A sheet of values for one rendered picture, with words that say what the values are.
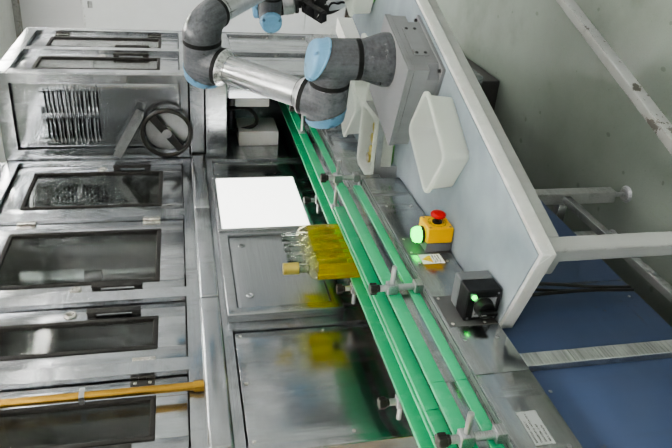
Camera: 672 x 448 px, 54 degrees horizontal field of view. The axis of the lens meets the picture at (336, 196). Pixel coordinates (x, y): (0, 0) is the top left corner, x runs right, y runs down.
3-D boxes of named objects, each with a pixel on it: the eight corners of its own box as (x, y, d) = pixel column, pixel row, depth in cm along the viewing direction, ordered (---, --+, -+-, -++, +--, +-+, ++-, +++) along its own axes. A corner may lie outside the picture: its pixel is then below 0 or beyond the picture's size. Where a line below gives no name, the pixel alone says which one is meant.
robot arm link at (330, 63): (361, 49, 177) (312, 49, 174) (355, 93, 185) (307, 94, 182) (352, 29, 186) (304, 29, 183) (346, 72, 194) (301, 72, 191)
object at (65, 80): (217, 102, 349) (36, 102, 329) (217, 31, 332) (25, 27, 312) (227, 157, 288) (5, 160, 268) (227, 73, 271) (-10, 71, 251)
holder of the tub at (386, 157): (379, 174, 235) (358, 174, 233) (388, 100, 222) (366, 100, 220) (393, 196, 220) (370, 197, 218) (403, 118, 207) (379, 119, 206)
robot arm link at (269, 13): (261, 4, 221) (258, -9, 230) (259, 35, 228) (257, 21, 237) (284, 5, 223) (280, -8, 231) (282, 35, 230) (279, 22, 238)
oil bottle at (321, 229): (360, 236, 212) (294, 240, 207) (362, 221, 210) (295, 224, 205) (365, 246, 207) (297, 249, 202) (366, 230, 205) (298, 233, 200)
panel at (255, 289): (295, 180, 273) (211, 183, 265) (295, 174, 271) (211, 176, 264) (343, 315, 195) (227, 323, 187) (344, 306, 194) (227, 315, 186)
